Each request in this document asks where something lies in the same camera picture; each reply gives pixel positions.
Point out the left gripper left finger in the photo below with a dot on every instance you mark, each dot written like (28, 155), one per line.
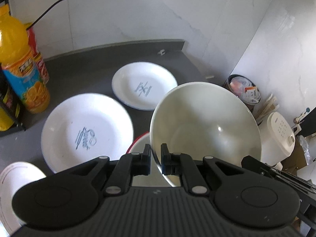
(129, 166)

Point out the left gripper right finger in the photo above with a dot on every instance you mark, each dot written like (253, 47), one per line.
(183, 166)

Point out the white plate sweet print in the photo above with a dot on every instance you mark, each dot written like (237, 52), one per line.
(84, 127)

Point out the white plate bakery print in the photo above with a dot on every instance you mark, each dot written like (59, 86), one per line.
(142, 85)

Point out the red and black bowl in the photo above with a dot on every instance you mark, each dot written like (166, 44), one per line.
(139, 143)

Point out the cardboard boxes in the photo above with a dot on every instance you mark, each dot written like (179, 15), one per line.
(297, 164)

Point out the white air fryer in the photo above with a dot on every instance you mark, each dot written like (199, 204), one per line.
(277, 139)

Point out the white plate gold rim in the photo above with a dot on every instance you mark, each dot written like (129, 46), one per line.
(13, 177)

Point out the orange juice bottle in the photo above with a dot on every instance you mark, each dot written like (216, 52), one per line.
(19, 66)

